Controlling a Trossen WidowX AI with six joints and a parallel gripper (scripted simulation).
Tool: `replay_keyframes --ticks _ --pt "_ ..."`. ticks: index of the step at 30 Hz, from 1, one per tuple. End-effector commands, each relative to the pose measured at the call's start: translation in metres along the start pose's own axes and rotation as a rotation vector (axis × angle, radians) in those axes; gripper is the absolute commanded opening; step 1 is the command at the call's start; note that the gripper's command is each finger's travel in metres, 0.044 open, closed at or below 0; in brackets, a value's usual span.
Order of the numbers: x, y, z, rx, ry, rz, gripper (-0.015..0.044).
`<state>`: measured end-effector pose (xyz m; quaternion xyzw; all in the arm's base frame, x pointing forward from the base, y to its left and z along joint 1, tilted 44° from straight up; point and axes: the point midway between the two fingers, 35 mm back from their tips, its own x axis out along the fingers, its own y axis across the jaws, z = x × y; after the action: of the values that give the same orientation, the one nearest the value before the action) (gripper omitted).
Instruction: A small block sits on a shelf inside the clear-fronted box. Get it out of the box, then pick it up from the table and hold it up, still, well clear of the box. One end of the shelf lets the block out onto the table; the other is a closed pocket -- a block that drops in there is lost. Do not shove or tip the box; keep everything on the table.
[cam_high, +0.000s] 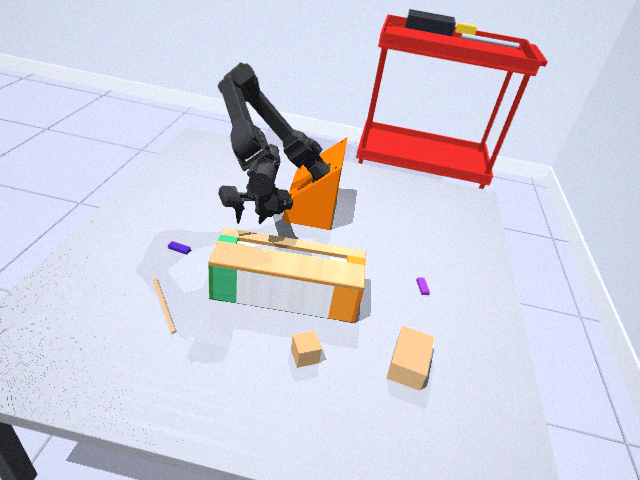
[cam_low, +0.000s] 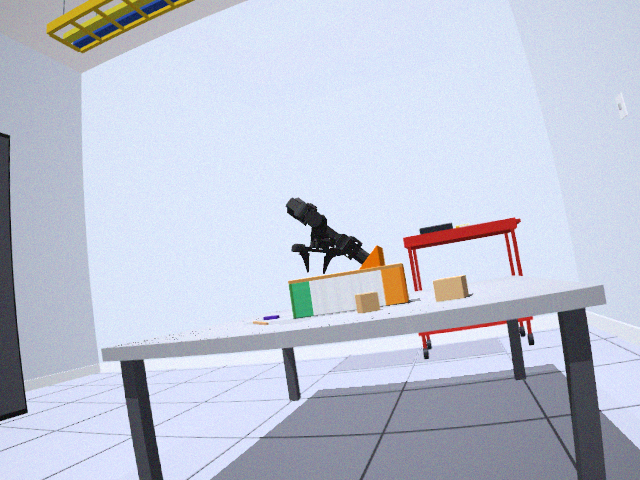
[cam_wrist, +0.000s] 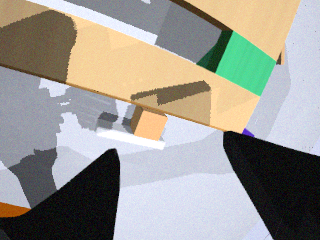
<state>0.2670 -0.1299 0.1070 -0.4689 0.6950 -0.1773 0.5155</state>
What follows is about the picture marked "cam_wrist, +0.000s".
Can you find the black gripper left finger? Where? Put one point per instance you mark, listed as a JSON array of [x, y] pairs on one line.
[[83, 209]]

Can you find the small purple block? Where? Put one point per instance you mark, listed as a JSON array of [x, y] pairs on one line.
[[247, 133]]

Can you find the tan wooden stick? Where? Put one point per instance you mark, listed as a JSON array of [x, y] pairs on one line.
[[280, 59]]

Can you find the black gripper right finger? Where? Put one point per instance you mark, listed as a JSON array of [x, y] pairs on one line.
[[282, 183]]

